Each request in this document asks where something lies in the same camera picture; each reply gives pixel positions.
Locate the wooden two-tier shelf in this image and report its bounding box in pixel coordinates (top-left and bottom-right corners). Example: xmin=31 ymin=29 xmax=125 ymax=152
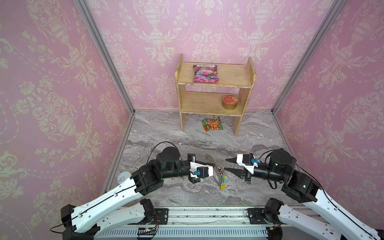
xmin=175 ymin=54 xmax=257 ymax=136

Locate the pink snack packet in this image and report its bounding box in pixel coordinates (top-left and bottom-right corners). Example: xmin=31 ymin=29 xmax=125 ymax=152
xmin=193 ymin=65 xmax=219 ymax=83

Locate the aluminium corner post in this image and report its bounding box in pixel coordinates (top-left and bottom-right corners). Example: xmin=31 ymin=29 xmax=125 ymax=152
xmin=74 ymin=0 xmax=135 ymax=116
xmin=271 ymin=0 xmax=347 ymax=117

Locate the round red gold tin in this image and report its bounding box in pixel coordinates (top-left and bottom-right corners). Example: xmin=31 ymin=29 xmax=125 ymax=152
xmin=222 ymin=96 xmax=239 ymax=111

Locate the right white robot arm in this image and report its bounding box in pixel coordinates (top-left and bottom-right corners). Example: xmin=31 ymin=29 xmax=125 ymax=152
xmin=226 ymin=149 xmax=384 ymax=240

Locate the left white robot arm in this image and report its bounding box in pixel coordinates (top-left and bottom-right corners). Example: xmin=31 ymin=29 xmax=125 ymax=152
xmin=61 ymin=147 xmax=214 ymax=240

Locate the aluminium corner post right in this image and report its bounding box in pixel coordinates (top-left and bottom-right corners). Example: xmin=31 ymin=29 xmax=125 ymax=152
xmin=271 ymin=0 xmax=347 ymax=117

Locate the aluminium corner post left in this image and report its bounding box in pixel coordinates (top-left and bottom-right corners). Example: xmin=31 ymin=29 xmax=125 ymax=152
xmin=74 ymin=0 xmax=135 ymax=116

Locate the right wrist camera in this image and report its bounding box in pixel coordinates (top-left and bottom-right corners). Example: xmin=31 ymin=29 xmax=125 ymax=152
xmin=236 ymin=153 xmax=260 ymax=175

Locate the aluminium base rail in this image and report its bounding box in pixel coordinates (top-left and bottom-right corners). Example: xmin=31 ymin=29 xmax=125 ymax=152
xmin=80 ymin=205 xmax=343 ymax=240

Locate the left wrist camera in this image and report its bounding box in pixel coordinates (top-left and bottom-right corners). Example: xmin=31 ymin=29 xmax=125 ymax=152
xmin=188 ymin=162 xmax=214 ymax=184

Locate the green orange snack packet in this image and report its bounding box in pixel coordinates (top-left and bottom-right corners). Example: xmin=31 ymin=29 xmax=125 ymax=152
xmin=202 ymin=117 xmax=223 ymax=132

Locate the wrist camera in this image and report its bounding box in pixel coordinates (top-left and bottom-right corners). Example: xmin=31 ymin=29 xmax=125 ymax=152
xmin=188 ymin=162 xmax=214 ymax=184
xmin=236 ymin=153 xmax=260 ymax=175

